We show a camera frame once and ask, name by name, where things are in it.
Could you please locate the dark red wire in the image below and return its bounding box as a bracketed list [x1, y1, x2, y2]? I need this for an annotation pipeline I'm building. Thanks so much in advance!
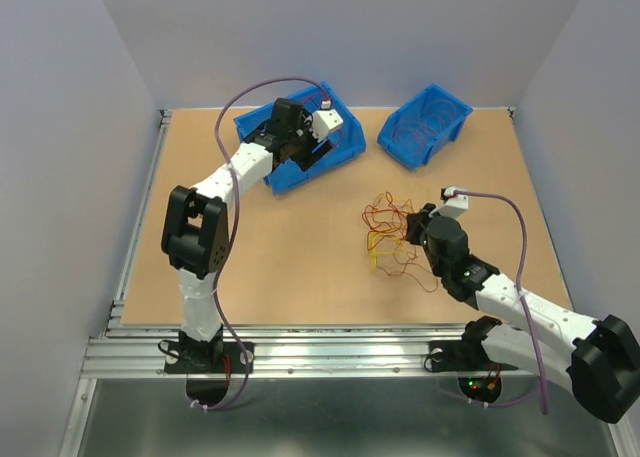
[294, 92, 346, 153]

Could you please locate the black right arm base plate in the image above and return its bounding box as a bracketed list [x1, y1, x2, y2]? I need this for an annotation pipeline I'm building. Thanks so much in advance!
[423, 340, 499, 373]

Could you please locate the aluminium rail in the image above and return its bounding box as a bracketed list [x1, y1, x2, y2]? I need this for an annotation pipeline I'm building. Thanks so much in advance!
[101, 109, 173, 337]
[79, 326, 616, 378]

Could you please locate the blue bin right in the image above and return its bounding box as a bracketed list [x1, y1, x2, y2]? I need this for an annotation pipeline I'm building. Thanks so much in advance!
[377, 84, 473, 170]

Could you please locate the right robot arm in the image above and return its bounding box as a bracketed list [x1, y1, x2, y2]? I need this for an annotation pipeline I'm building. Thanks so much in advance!
[405, 202, 639, 423]

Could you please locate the yellow thin wire bundle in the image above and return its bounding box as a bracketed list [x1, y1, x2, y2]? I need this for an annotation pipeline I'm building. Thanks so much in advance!
[367, 191, 409, 273]

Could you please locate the aluminium left side rail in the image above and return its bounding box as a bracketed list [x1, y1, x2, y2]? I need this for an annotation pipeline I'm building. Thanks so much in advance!
[101, 109, 173, 337]

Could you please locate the red thin wire bundle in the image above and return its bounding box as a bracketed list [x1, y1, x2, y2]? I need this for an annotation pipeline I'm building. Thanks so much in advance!
[360, 191, 441, 294]

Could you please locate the blue bin middle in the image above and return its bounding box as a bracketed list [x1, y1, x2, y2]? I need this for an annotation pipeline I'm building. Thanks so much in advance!
[289, 82, 366, 174]

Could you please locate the blue bin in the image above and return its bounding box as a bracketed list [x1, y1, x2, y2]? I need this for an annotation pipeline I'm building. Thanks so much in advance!
[289, 82, 366, 174]
[377, 84, 473, 170]

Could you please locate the aluminium front rail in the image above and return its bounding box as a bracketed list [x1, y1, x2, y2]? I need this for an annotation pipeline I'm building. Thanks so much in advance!
[79, 326, 616, 378]

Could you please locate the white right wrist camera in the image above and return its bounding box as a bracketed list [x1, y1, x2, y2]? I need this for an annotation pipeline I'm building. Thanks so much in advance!
[429, 186, 469, 219]

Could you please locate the metal sheet front panel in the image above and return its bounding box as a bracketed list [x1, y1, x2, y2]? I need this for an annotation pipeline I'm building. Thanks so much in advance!
[62, 377, 639, 456]

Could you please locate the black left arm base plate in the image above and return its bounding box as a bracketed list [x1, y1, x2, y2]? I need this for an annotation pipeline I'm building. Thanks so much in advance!
[157, 340, 254, 375]

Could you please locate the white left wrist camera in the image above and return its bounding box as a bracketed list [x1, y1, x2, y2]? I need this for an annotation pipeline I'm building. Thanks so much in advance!
[311, 100, 344, 143]

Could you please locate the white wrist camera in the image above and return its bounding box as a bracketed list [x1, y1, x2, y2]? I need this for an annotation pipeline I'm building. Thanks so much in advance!
[311, 100, 344, 143]
[429, 186, 469, 219]

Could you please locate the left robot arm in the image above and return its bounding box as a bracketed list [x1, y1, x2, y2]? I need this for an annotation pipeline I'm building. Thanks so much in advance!
[159, 98, 343, 374]

